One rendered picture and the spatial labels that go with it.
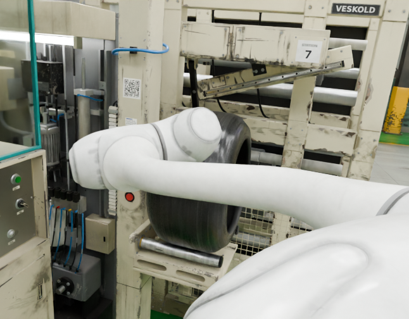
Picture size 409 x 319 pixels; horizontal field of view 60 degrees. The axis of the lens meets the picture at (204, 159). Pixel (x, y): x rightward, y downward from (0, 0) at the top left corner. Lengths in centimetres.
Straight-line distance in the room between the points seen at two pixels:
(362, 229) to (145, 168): 40
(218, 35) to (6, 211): 105
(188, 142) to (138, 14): 80
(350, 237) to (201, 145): 49
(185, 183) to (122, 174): 13
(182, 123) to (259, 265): 51
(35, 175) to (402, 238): 139
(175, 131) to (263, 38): 89
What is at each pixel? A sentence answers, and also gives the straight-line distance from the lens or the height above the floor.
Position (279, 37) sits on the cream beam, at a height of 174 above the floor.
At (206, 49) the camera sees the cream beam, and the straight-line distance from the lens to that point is 155.
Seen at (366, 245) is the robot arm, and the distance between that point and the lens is 19.
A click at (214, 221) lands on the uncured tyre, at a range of 121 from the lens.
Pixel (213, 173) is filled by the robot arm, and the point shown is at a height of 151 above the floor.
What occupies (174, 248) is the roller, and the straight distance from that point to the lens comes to 144.
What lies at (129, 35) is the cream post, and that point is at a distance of 140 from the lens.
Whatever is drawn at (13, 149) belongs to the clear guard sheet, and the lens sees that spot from 137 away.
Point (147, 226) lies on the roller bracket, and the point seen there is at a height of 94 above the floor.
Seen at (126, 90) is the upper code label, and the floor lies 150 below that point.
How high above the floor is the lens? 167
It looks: 17 degrees down
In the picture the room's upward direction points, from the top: 5 degrees clockwise
